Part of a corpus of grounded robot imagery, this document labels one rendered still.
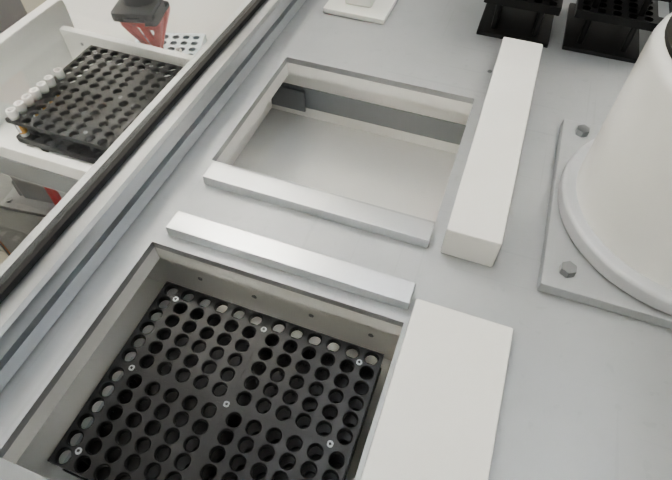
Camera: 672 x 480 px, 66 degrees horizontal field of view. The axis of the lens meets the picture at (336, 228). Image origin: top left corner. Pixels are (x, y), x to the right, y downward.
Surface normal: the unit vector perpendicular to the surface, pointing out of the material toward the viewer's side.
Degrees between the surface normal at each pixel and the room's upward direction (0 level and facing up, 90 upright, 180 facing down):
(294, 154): 0
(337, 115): 90
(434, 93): 90
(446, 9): 0
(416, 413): 0
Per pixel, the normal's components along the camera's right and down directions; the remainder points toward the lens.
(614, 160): -1.00, 0.03
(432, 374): 0.00, -0.62
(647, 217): -0.82, 0.44
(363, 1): -0.34, 0.74
